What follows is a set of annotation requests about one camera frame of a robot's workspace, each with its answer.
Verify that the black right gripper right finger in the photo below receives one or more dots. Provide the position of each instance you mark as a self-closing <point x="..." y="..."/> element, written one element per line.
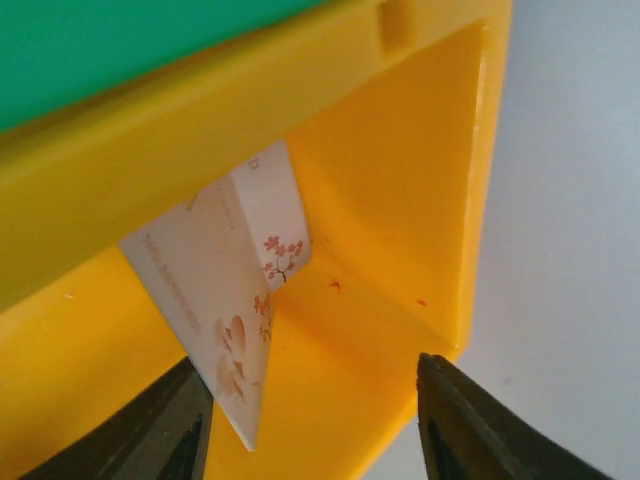
<point x="468" y="434"/>

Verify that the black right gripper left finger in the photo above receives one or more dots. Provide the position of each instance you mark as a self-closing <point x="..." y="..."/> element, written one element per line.
<point x="163" y="433"/>

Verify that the white blossom VIP card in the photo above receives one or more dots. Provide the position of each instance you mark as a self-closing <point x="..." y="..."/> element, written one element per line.
<point x="198" y="263"/>

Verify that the white VIP card stack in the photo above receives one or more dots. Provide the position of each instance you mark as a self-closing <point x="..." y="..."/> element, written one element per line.
<point x="272" y="205"/>

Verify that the yellow bin right group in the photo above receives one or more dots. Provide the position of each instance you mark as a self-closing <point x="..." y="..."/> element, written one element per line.
<point x="390" y="111"/>

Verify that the green plastic bin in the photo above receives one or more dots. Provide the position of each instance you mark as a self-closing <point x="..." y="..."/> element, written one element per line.
<point x="57" y="53"/>

